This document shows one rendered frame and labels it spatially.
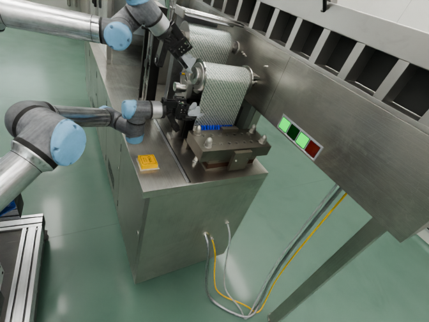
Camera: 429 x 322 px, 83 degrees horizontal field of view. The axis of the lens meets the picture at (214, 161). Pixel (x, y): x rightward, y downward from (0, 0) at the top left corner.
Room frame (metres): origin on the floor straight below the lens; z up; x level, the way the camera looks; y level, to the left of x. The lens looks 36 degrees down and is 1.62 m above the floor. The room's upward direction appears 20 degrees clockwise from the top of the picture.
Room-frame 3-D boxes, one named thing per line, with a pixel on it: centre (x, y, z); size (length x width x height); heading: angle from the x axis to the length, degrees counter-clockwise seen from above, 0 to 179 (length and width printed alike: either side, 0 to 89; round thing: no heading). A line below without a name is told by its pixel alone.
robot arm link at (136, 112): (0.84, 0.37, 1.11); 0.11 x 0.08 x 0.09; 130
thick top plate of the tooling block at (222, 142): (1.03, -0.04, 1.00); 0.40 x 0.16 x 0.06; 130
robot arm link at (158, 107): (0.90, 0.31, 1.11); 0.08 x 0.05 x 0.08; 40
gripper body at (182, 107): (0.95, 0.24, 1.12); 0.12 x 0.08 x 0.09; 130
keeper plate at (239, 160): (0.97, -0.11, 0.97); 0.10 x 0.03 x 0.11; 130
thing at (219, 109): (1.10, 0.06, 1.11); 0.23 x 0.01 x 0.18; 130
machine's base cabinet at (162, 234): (1.82, 0.75, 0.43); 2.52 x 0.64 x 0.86; 40
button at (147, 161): (0.79, 0.27, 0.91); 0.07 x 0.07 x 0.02; 40
